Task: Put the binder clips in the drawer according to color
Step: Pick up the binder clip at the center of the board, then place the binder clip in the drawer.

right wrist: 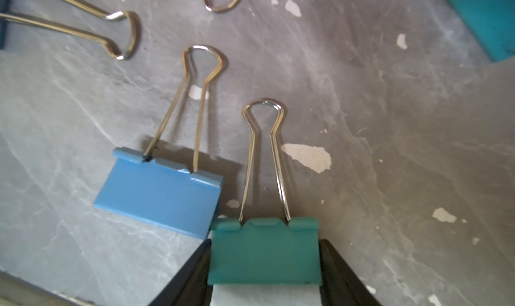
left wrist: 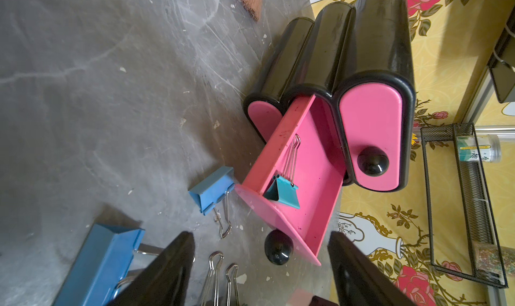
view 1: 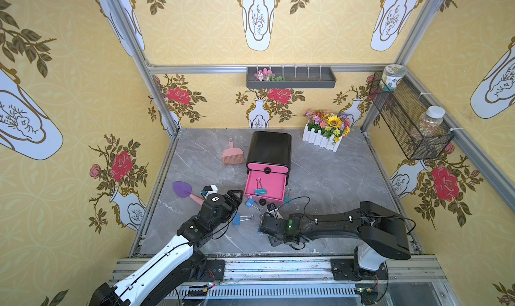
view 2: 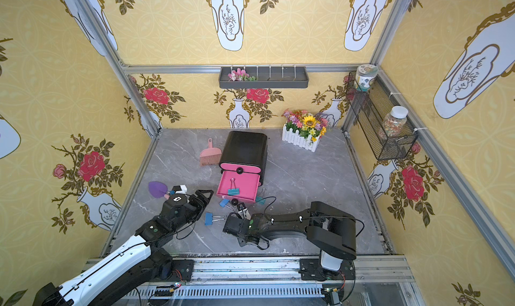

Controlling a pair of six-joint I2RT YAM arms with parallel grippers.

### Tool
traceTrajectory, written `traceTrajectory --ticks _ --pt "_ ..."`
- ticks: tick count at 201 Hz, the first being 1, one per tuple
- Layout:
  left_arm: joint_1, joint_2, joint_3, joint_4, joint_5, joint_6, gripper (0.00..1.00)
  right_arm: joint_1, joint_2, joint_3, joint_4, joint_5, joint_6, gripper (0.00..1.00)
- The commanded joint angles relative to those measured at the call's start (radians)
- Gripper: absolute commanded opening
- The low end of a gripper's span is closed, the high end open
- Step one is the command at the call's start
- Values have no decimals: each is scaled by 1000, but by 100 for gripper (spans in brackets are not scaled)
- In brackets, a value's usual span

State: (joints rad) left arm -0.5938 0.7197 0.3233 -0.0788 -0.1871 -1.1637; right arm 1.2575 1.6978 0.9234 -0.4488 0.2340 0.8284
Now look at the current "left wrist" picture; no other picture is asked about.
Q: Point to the jar of colorful sprinkles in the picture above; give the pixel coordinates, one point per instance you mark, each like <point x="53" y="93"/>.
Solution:
<point x="487" y="258"/>

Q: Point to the blue binder clip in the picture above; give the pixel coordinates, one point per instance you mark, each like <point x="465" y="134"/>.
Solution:
<point x="212" y="191"/>
<point x="104" y="265"/>

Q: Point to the black wire wall basket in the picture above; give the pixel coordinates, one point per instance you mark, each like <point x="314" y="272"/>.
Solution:
<point x="478" y="214"/>

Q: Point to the grey wall shelf tray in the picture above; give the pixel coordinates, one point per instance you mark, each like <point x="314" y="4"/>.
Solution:
<point x="501" y="63"/>

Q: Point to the black drawer cabinet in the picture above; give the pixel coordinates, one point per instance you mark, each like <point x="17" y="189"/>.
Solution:
<point x="346" y="45"/>

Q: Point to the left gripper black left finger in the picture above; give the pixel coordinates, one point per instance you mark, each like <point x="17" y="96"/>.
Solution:
<point x="165" y="281"/>

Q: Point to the pink bottom drawer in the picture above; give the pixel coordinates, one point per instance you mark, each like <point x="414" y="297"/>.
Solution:
<point x="265" y="118"/>

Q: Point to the teal binder clip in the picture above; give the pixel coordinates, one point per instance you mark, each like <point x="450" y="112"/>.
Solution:
<point x="210" y="291"/>
<point x="283" y="188"/>

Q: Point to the pink top drawer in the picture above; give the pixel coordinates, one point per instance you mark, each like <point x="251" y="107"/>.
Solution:
<point x="372" y="117"/>

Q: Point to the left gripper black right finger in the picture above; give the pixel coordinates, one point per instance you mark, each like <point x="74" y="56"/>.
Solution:
<point x="357" y="280"/>

